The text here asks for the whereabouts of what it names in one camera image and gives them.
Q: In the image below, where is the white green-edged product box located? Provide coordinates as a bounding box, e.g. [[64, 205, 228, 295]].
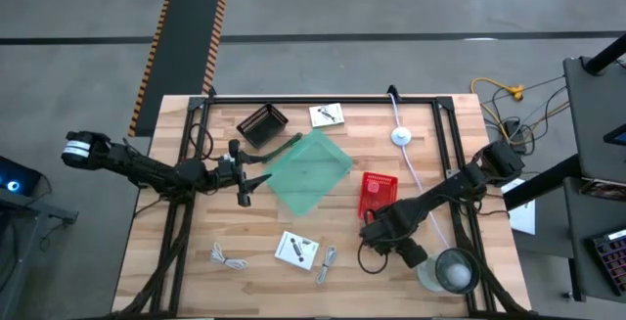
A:
[[308, 103, 345, 129], [274, 231, 321, 271]]

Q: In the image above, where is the grey equipment stand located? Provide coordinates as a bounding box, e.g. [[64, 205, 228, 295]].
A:
[[0, 197, 79, 320]]

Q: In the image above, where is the computer with blue light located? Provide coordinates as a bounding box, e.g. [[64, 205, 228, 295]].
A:
[[0, 156, 43, 199]]

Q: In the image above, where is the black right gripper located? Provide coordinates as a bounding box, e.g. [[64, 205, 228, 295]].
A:
[[359, 202, 429, 270]]

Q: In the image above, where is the black aluminium table frame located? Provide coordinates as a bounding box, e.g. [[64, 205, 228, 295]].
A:
[[114, 84, 532, 320]]

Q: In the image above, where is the grey desk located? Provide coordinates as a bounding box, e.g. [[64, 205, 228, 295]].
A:
[[561, 55, 626, 184]]

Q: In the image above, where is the black plastic mesh basket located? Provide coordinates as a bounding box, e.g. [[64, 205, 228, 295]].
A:
[[236, 103, 290, 150]]

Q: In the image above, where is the black power adapter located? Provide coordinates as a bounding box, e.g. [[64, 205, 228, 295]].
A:
[[503, 118, 525, 145]]

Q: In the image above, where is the black round pole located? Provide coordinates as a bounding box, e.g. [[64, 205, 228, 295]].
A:
[[581, 33, 626, 76]]

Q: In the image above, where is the clear round container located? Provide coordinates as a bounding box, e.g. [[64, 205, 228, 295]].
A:
[[418, 245, 484, 296]]

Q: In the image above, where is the black keyboard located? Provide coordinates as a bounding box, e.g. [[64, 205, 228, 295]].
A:
[[585, 228, 626, 297]]

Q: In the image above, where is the black support beam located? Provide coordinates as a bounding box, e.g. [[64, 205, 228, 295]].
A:
[[503, 153, 583, 212]]

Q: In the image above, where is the white usb cable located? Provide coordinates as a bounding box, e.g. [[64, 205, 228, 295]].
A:
[[315, 245, 338, 285], [209, 242, 249, 271]]

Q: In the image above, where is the black hazard-striped floor mat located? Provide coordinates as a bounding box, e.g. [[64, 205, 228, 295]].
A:
[[127, 0, 230, 138]]

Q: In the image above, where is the white paper sheet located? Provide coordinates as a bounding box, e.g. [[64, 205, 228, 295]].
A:
[[499, 177, 537, 236]]

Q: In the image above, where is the red plastic mesh basket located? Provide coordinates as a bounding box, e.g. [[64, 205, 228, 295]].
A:
[[357, 171, 399, 222]]

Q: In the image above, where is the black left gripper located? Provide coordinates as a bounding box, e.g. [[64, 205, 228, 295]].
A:
[[214, 138, 273, 208]]

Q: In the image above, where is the teal translucent plastic bin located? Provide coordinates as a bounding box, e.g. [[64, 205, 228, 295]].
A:
[[263, 128, 354, 217]]

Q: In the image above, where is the white round cord switch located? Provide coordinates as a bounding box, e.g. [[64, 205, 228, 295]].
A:
[[390, 126, 415, 148]]

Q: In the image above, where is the white lamp cord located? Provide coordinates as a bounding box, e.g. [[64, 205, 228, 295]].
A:
[[388, 93, 450, 249]]

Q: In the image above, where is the yellow extension cable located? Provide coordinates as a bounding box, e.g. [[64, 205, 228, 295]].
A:
[[469, 76, 572, 148]]

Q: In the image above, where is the dark green cable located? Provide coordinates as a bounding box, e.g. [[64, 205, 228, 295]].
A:
[[253, 132, 304, 162]]

